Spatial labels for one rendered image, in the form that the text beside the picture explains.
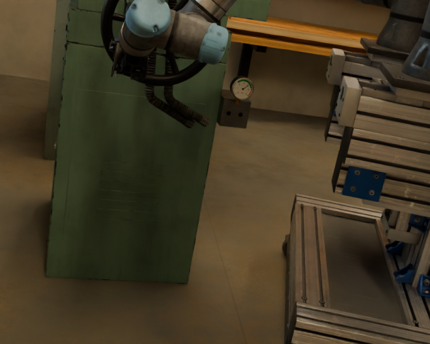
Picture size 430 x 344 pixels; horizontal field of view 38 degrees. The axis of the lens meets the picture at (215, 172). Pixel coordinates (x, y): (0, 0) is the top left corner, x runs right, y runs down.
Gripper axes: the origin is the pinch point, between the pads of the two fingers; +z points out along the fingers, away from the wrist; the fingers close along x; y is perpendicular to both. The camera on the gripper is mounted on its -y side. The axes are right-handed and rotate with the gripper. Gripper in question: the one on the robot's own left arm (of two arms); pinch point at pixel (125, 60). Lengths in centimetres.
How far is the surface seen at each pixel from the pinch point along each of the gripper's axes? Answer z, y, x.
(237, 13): 13.9, -23.1, 30.0
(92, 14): 17.7, -16.7, -7.9
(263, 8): 12.5, -25.6, 37.0
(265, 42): 192, -90, 100
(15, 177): 124, 15, -26
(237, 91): 18.2, -3.0, 33.1
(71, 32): 20.5, -11.9, -12.6
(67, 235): 49, 39, -6
